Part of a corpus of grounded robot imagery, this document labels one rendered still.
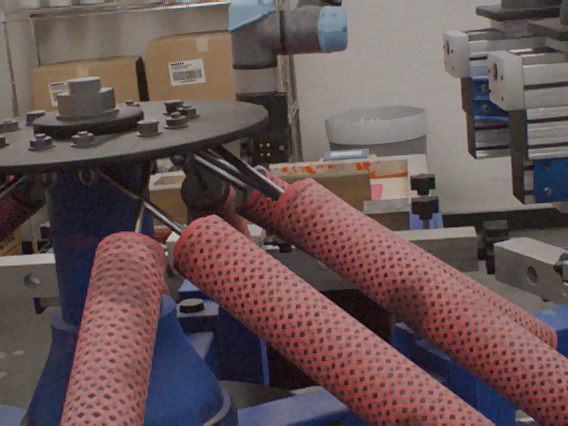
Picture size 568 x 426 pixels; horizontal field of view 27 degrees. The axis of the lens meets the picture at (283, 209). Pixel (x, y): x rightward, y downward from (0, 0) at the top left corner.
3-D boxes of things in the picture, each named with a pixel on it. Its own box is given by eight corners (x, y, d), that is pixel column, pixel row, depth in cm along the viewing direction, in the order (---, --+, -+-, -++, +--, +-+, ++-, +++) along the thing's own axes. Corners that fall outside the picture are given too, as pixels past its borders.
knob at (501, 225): (465, 268, 164) (462, 216, 162) (506, 265, 163) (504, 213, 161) (468, 283, 157) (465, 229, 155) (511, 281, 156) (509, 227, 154)
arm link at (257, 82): (229, 71, 192) (236, 64, 200) (231, 99, 193) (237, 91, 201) (275, 69, 192) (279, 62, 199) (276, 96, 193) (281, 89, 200)
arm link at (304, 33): (344, 2, 200) (279, 6, 200) (346, 6, 189) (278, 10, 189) (346, 48, 202) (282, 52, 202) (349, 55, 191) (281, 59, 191)
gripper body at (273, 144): (288, 167, 195) (284, 95, 192) (237, 169, 196) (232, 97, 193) (293, 157, 203) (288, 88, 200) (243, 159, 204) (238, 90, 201)
